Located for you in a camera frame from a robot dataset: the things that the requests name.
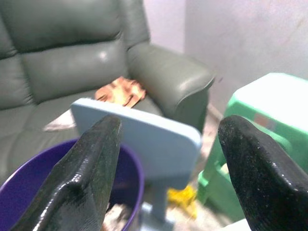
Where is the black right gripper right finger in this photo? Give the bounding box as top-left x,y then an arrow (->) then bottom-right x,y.
218,115 -> 308,231

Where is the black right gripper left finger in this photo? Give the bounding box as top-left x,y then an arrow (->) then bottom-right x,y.
11,114 -> 123,231

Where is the purple plastic rubbish bin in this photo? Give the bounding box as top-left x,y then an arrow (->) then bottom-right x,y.
0,139 -> 145,231

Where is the silver foil wrapper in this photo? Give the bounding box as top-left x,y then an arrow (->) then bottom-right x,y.
102,203 -> 133,231

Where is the grey triangular cloth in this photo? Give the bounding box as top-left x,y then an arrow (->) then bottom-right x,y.
43,109 -> 77,132

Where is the green plastic stool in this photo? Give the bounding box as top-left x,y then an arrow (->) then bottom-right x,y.
197,72 -> 308,223

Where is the light blue plastic chair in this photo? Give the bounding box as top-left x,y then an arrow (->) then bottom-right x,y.
71,97 -> 202,231

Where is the yellow crumpled wrapper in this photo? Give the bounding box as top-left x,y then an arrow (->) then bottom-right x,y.
167,186 -> 198,218

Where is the crumpled tan cloth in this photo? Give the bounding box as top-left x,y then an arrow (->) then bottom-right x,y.
95,76 -> 147,108

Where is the green leather sofa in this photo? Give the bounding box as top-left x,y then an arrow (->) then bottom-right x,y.
0,0 -> 216,186

